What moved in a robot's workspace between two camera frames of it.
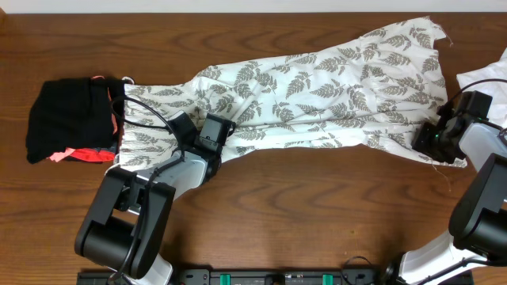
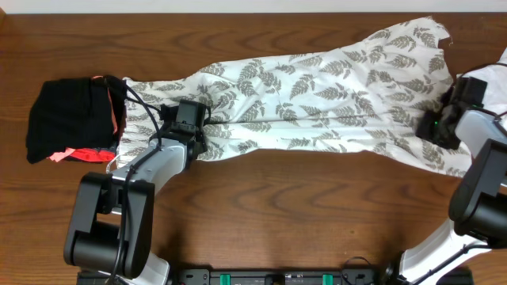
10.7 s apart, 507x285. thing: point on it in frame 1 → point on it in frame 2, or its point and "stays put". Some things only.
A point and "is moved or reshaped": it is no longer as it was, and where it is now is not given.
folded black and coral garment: x=76 y=120 stays put
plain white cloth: x=497 y=70 stays put
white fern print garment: x=375 y=89 is moved or reshaped
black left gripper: x=225 y=132 → x=199 y=142
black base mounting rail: x=259 y=275 stays put
